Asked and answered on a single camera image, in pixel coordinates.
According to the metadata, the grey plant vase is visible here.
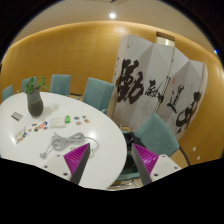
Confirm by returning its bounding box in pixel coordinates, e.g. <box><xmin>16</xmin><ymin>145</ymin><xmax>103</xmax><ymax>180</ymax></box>
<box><xmin>27</xmin><ymin>90</ymin><xmax>43</xmax><ymax>117</ymax></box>

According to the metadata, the teal chair near right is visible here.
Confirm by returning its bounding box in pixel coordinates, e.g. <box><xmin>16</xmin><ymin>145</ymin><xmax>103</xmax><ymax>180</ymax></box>
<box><xmin>117</xmin><ymin>113</ymin><xmax>190</xmax><ymax>182</ymax></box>

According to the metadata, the teal chair back left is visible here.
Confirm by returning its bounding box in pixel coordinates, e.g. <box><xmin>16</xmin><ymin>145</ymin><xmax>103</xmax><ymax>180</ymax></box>
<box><xmin>22</xmin><ymin>77</ymin><xmax>36</xmax><ymax>94</ymax></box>

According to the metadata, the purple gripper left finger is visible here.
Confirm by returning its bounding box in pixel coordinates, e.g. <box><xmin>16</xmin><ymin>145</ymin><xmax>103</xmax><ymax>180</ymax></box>
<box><xmin>64</xmin><ymin>143</ymin><xmax>90</xmax><ymax>185</ymax></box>

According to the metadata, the teal chair far left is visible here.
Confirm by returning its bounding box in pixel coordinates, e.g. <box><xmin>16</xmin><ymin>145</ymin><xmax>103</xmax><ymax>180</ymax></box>
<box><xmin>2</xmin><ymin>85</ymin><xmax>13</xmax><ymax>100</ymax></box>

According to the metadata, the green small charger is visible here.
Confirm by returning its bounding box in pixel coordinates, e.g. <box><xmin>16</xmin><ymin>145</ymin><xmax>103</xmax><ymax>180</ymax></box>
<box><xmin>65</xmin><ymin>115</ymin><xmax>70</xmax><ymax>123</ymax></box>

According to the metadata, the teal chair back centre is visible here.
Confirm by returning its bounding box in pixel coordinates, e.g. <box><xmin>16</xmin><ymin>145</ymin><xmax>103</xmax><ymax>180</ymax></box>
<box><xmin>76</xmin><ymin>77</ymin><xmax>114</xmax><ymax>113</ymax></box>

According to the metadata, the white calligraphy folding screen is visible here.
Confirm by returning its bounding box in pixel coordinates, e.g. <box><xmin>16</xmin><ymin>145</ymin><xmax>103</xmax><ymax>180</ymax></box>
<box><xmin>112</xmin><ymin>35</ymin><xmax>208</xmax><ymax>138</ymax></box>

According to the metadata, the colourful stickers left group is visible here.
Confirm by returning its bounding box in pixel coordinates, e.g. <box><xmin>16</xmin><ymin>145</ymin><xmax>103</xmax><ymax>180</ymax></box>
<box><xmin>14</xmin><ymin>121</ymin><xmax>48</xmax><ymax>144</ymax></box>

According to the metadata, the colourful stickers group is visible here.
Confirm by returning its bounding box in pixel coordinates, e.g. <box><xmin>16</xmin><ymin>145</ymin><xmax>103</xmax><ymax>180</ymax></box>
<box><xmin>74</xmin><ymin>115</ymin><xmax>90</xmax><ymax>125</ymax></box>
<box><xmin>14</xmin><ymin>121</ymin><xmax>48</xmax><ymax>144</ymax></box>

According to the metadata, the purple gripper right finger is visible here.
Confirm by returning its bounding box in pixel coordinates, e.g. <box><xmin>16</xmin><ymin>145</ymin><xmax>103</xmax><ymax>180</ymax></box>
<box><xmin>131</xmin><ymin>144</ymin><xmax>159</xmax><ymax>185</ymax></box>

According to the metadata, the colourful stickers right group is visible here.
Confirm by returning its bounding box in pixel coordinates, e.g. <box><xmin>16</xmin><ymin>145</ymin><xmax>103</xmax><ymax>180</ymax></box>
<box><xmin>74</xmin><ymin>115</ymin><xmax>90</xmax><ymax>125</ymax></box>

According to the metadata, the grey coiled charger cable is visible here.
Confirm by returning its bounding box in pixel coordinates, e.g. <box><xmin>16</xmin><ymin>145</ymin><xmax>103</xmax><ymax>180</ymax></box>
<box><xmin>39</xmin><ymin>131</ymin><xmax>101</xmax><ymax>159</ymax></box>

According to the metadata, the green plant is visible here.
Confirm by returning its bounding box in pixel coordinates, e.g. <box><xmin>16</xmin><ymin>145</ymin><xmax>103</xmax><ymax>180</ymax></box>
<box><xmin>23</xmin><ymin>76</ymin><xmax>48</xmax><ymax>94</ymax></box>

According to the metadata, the grey small card box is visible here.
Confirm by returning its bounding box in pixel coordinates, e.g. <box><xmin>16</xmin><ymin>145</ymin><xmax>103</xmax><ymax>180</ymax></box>
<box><xmin>11</xmin><ymin>112</ymin><xmax>23</xmax><ymax>121</ymax></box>

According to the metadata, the teal chair back middle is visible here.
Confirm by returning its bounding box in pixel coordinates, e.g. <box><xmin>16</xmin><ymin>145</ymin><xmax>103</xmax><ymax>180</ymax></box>
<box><xmin>50</xmin><ymin>74</ymin><xmax>71</xmax><ymax>96</ymax></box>

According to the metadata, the teal chair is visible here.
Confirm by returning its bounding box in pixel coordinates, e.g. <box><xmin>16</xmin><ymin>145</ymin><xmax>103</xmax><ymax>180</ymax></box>
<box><xmin>117</xmin><ymin>113</ymin><xmax>190</xmax><ymax>182</ymax></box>
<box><xmin>22</xmin><ymin>77</ymin><xmax>36</xmax><ymax>94</ymax></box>
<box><xmin>2</xmin><ymin>85</ymin><xmax>13</xmax><ymax>100</ymax></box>
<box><xmin>50</xmin><ymin>74</ymin><xmax>71</xmax><ymax>96</ymax></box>
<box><xmin>76</xmin><ymin>77</ymin><xmax>114</xmax><ymax>113</ymax></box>

